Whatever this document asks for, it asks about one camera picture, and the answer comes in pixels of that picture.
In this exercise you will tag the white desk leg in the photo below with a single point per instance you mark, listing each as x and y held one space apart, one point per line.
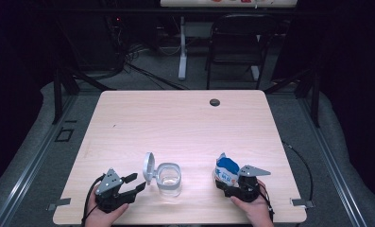
255 72
182 56

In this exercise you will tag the clear container with white lid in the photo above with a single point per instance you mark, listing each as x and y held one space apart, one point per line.
166 178

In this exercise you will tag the blue and white pouch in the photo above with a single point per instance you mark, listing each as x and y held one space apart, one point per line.
226 170

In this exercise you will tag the grey metal bracket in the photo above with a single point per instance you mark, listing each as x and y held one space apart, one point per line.
59 203
301 202

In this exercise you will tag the person's right hand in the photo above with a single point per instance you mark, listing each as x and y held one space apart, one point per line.
254 214

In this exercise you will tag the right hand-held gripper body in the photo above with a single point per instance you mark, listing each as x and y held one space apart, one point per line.
246 187

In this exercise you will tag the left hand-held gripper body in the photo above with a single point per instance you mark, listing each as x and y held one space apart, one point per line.
112 192

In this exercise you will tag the person's left hand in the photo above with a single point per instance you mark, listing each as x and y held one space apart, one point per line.
103 219

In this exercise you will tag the black frame post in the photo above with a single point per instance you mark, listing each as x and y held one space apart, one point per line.
315 101
57 97

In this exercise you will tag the aluminium rail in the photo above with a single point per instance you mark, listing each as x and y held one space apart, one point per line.
330 160
34 160

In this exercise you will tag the black folding chair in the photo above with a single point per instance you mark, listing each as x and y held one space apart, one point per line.
235 50

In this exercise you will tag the dark round table grommet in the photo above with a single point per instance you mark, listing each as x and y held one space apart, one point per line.
214 102

